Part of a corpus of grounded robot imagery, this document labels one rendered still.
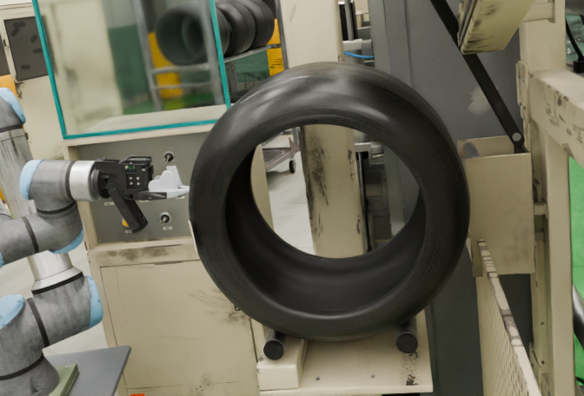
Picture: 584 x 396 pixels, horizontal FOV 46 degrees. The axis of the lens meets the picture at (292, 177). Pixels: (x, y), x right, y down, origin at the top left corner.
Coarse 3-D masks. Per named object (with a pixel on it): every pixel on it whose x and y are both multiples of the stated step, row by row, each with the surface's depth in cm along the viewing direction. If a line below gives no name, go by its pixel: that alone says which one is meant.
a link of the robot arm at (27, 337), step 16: (0, 304) 192; (16, 304) 189; (32, 304) 193; (0, 320) 185; (16, 320) 187; (32, 320) 190; (0, 336) 185; (16, 336) 187; (32, 336) 190; (0, 352) 186; (16, 352) 188; (32, 352) 191; (0, 368) 187; (16, 368) 188
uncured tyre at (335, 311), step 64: (320, 64) 144; (256, 128) 132; (384, 128) 128; (192, 192) 140; (448, 192) 131; (256, 256) 167; (320, 256) 170; (384, 256) 165; (448, 256) 135; (256, 320) 147; (320, 320) 141; (384, 320) 140
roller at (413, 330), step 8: (408, 320) 146; (400, 328) 144; (408, 328) 143; (416, 328) 146; (400, 336) 141; (408, 336) 141; (416, 336) 142; (400, 344) 141; (408, 344) 141; (416, 344) 141; (408, 352) 142
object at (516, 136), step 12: (432, 0) 151; (444, 0) 151; (444, 12) 151; (444, 24) 152; (456, 24) 152; (456, 36) 152; (468, 60) 154; (480, 60) 154; (480, 72) 154; (480, 84) 155; (492, 84) 154; (492, 96) 155; (492, 108) 157; (504, 108) 155; (504, 120) 156; (516, 132) 157; (516, 144) 157
